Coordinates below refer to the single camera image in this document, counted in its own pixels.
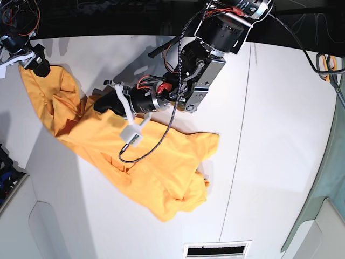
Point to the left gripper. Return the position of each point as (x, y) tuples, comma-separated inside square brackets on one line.
[(151, 94)]

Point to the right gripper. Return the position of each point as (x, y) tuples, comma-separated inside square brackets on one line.
[(21, 51)]

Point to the yellow t-shirt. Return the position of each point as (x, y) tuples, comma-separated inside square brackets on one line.
[(160, 173)]

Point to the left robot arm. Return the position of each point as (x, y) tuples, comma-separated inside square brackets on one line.
[(223, 27)]

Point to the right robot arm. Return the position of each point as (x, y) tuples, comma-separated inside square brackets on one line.
[(20, 22)]

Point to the blue clutter at left edge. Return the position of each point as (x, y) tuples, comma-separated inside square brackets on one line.
[(7, 175)]

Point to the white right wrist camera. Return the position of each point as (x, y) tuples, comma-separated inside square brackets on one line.
[(2, 71)]

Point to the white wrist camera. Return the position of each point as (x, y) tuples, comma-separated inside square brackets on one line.
[(2, 71), (131, 136)]

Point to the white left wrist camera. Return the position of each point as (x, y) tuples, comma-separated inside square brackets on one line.
[(131, 136)]

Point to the table cable slot grommet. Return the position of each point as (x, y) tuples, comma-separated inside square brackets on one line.
[(214, 250)]

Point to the orange handled scissors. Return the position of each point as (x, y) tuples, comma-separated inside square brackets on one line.
[(330, 64)]

